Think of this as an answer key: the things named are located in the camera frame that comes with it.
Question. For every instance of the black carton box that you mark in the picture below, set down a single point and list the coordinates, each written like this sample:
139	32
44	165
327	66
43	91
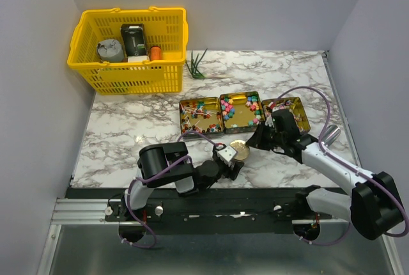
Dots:
134	39

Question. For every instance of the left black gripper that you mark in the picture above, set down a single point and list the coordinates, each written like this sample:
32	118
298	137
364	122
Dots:
229	173

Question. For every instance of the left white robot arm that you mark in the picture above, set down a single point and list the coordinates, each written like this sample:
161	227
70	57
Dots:
168	163

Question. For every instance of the tin of star candies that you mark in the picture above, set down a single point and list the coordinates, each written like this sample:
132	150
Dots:
241	112

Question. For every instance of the orange bottle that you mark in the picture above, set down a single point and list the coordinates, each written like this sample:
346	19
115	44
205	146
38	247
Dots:
156	53

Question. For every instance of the yellow plastic shopping basket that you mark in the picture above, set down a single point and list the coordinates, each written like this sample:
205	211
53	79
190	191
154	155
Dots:
166	28

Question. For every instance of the tin of dark lollipops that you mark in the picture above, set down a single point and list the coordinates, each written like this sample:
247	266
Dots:
200	116

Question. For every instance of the black mounting base rail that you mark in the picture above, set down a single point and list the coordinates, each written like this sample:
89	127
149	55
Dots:
231	211

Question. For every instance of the round jar lid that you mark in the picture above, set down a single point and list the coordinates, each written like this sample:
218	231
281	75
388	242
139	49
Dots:
242	150

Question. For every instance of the tin of rainbow lollipops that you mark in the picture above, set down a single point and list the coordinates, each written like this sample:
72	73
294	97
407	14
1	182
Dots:
293	105

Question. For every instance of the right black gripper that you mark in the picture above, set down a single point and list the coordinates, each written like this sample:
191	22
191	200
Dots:
256	140

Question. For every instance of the silver metal scoop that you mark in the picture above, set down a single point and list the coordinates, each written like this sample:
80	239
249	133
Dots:
331	134

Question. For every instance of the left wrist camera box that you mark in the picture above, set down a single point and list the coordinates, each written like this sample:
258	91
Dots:
226	154

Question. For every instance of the white box in basket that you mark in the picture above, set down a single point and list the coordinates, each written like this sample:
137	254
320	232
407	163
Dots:
137	59

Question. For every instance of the green onion sprig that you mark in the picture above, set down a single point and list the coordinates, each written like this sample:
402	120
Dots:
193	67

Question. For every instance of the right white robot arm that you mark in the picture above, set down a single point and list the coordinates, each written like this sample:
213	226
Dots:
370	202

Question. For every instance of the grey crumpled can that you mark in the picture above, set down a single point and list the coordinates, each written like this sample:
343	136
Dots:
110	50

